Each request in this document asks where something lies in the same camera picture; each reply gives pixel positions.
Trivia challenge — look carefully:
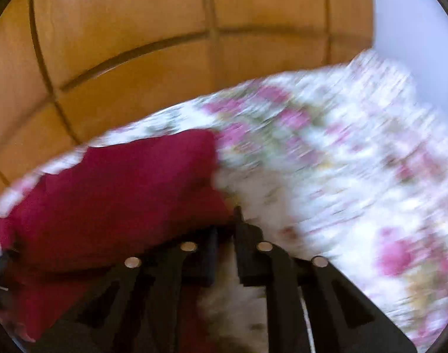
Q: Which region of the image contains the dark red long-sleeve shirt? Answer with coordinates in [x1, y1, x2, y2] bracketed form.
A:
[0, 129, 230, 352]

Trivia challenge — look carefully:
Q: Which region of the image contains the floral bedspread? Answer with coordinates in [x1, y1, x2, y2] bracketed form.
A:
[0, 49, 448, 353]

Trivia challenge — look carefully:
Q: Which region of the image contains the wooden panelled wardrobe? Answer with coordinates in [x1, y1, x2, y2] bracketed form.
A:
[0, 0, 374, 194]

